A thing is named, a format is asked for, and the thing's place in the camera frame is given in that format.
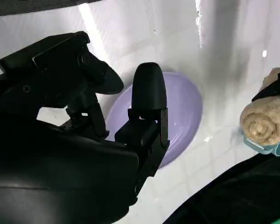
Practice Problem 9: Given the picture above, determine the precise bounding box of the lilac plate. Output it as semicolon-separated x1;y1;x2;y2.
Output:
102;71;204;169

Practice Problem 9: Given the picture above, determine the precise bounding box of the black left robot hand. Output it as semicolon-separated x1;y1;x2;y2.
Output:
251;70;280;103

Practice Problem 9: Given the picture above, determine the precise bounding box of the beige towel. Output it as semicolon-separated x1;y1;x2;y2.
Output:
239;67;280;143

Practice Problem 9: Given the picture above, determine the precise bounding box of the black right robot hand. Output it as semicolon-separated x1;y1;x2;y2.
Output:
0;31;170;224

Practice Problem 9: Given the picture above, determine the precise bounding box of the pale green mug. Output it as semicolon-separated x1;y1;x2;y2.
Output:
243;134;280;156

